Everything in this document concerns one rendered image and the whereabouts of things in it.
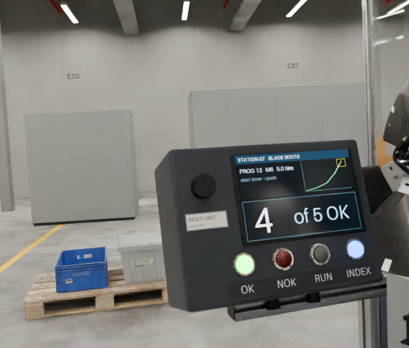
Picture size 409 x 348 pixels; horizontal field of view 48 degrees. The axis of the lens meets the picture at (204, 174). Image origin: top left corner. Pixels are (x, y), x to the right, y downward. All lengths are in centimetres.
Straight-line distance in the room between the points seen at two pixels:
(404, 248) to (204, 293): 78
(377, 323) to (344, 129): 638
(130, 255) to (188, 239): 330
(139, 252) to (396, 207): 280
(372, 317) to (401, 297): 198
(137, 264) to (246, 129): 338
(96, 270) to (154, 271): 47
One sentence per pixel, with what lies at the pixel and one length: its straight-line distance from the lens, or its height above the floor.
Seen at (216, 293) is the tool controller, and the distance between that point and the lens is 53.
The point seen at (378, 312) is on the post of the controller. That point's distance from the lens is 74.
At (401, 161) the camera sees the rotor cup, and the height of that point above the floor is 118.
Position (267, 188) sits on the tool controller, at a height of 120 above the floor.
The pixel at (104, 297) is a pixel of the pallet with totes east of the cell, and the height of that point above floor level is 10.
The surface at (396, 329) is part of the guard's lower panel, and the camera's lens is 280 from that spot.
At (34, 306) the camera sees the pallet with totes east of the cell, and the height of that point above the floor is 10.
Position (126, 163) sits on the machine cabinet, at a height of 101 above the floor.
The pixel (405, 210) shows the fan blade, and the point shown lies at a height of 106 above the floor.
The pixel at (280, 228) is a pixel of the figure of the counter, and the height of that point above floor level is 115.
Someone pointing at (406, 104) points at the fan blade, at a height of 135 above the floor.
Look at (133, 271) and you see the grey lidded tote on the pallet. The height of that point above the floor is 25.
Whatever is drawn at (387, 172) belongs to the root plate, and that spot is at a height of 115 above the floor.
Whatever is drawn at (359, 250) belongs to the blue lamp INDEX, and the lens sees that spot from 61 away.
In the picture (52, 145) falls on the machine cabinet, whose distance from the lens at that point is 833.
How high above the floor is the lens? 126
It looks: 4 degrees down
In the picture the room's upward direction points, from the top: 3 degrees counter-clockwise
